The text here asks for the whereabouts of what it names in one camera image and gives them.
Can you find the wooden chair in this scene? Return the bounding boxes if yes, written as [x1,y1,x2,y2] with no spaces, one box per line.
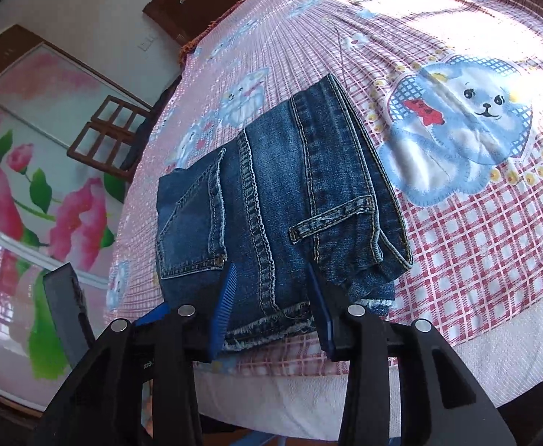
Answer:
[66,121,139,183]
[90,95,152,135]

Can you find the white mattress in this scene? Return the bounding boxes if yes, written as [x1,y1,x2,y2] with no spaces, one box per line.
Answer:
[196,283,543,421]

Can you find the orange fringed cloth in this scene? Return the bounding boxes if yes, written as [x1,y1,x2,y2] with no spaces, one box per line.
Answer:
[180,39,209,63]

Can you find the blue denim pants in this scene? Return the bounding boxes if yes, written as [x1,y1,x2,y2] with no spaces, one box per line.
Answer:
[155,73,414,351]

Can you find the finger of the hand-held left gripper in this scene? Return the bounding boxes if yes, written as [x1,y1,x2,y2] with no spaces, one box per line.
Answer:
[42,262,94,369]
[134,301,170,328]

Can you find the pink checked bed sheet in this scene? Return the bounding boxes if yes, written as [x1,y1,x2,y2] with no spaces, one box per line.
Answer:
[107,0,543,378]

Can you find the dark wooden headboard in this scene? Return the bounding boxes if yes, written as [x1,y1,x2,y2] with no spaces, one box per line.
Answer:
[142,0,272,48]

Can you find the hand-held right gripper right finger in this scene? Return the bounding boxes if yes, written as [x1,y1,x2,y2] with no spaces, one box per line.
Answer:
[306,262,518,446]

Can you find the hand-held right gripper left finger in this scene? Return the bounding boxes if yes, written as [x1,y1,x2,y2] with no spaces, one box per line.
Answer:
[32,262,241,446]

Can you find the floral sliding door wardrobe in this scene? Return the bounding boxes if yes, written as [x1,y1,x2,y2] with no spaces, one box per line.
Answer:
[0,25,155,421]

